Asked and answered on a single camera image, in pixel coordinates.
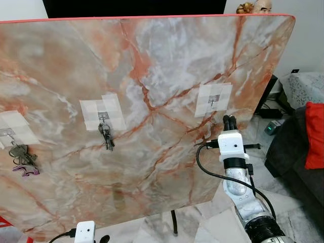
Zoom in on small teal grey device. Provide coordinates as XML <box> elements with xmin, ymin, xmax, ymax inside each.
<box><xmin>266</xmin><ymin>120</ymin><xmax>284</xmax><ymax>136</ymax></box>

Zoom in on bald head figurine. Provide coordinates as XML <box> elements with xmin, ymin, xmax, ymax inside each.
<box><xmin>253</xmin><ymin>0</ymin><xmax>273</xmax><ymax>14</ymax></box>

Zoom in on black board leg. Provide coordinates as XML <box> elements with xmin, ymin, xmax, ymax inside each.
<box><xmin>171</xmin><ymin>210</ymin><xmax>179</xmax><ymax>236</ymax></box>

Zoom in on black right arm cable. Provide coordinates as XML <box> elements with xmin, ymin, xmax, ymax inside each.
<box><xmin>196</xmin><ymin>142</ymin><xmax>276</xmax><ymax>218</ymax></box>

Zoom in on black power adapter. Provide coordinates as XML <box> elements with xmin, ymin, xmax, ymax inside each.
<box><xmin>261</xmin><ymin>108</ymin><xmax>284</xmax><ymax>118</ymax></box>

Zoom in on red cushion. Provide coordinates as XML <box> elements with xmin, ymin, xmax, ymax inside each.
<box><xmin>305</xmin><ymin>101</ymin><xmax>324</xmax><ymax>170</ymax></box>

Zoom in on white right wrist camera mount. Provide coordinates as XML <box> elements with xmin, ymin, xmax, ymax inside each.
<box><xmin>218</xmin><ymin>131</ymin><xmax>249</xmax><ymax>161</ymax></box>

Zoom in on black speaker box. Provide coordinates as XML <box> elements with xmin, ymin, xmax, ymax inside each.
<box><xmin>255</xmin><ymin>75</ymin><xmax>279</xmax><ymax>114</ymax></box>

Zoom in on golden figurine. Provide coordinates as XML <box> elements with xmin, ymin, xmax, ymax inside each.
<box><xmin>236</xmin><ymin>3</ymin><xmax>254</xmax><ymax>14</ymax></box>

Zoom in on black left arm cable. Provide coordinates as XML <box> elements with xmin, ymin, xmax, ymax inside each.
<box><xmin>48</xmin><ymin>229</ymin><xmax>76</xmax><ymax>243</ymax></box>

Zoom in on red metal frame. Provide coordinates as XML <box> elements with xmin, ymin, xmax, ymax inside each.
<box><xmin>0</xmin><ymin>215</ymin><xmax>33</xmax><ymax>243</ymax></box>

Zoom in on keys with purple keychain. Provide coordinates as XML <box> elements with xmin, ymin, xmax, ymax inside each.
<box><xmin>8</xmin><ymin>144</ymin><xmax>41</xmax><ymax>178</ymax></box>

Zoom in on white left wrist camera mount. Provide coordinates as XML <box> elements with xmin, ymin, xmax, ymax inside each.
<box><xmin>75</xmin><ymin>221</ymin><xmax>96</xmax><ymax>243</ymax></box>

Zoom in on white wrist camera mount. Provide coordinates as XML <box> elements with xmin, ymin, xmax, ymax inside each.
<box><xmin>218</xmin><ymin>131</ymin><xmax>249</xmax><ymax>161</ymax></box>
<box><xmin>75</xmin><ymin>221</ymin><xmax>96</xmax><ymax>243</ymax></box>

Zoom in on dark metal key bunch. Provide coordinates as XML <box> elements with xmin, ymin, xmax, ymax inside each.
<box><xmin>99</xmin><ymin>123</ymin><xmax>116</xmax><ymax>151</ymax></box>

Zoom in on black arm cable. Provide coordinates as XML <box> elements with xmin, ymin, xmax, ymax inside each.
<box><xmin>48</xmin><ymin>229</ymin><xmax>76</xmax><ymax>243</ymax></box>
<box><xmin>196</xmin><ymin>142</ymin><xmax>276</xmax><ymax>218</ymax></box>

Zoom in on dark grey sofa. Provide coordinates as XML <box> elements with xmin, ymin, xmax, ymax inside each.
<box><xmin>265</xmin><ymin>106</ymin><xmax>324</xmax><ymax>236</ymax></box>

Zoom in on black television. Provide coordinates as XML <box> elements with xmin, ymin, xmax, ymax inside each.
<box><xmin>43</xmin><ymin>0</ymin><xmax>227</xmax><ymax>18</ymax></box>

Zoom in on pink marble pattern board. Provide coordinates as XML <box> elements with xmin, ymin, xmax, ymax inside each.
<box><xmin>0</xmin><ymin>14</ymin><xmax>297</xmax><ymax>241</ymax></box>

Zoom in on grey speckled ottoman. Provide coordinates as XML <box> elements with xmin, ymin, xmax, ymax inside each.
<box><xmin>281</xmin><ymin>72</ymin><xmax>324</xmax><ymax>109</ymax></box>

